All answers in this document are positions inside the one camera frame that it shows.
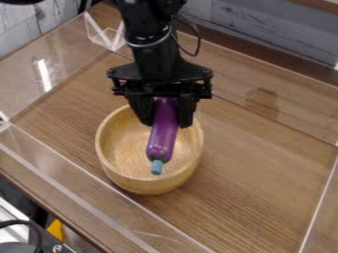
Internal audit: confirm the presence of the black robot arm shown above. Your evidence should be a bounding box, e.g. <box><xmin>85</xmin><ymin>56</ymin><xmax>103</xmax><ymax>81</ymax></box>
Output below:
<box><xmin>107</xmin><ymin>0</ymin><xmax>214</xmax><ymax>127</ymax></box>

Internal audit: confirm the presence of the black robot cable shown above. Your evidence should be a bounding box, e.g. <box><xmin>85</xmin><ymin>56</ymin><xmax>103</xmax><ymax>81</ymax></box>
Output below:
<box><xmin>172</xmin><ymin>13</ymin><xmax>202</xmax><ymax>57</ymax></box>

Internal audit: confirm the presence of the clear acrylic corner bracket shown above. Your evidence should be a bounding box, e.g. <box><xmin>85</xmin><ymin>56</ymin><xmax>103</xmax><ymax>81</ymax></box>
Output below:
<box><xmin>83</xmin><ymin>12</ymin><xmax>130</xmax><ymax>52</ymax></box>

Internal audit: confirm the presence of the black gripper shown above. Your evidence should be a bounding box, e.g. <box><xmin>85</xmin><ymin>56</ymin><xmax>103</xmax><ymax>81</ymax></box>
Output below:
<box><xmin>107</xmin><ymin>36</ymin><xmax>214</xmax><ymax>128</ymax></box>

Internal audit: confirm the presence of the yellow black device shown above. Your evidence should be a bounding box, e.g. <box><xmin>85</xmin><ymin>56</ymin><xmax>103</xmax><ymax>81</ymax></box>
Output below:
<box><xmin>28</xmin><ymin>219</ymin><xmax>76</xmax><ymax>253</ymax></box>

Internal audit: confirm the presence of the brown wooden bowl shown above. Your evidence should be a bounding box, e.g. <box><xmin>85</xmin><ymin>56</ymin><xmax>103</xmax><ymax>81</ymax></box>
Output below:
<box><xmin>95</xmin><ymin>105</ymin><xmax>204</xmax><ymax>195</ymax></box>

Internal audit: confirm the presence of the purple toy eggplant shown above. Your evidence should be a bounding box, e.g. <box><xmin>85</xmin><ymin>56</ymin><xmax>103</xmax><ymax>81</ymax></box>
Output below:
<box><xmin>147</xmin><ymin>98</ymin><xmax>178</xmax><ymax>175</ymax></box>

